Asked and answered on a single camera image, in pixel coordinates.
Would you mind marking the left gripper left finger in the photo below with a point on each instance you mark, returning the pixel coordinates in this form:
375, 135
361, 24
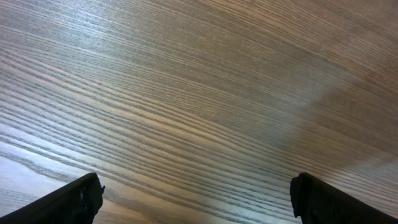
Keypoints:
75, 203

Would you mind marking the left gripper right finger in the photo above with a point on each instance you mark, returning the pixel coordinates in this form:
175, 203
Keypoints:
317, 202

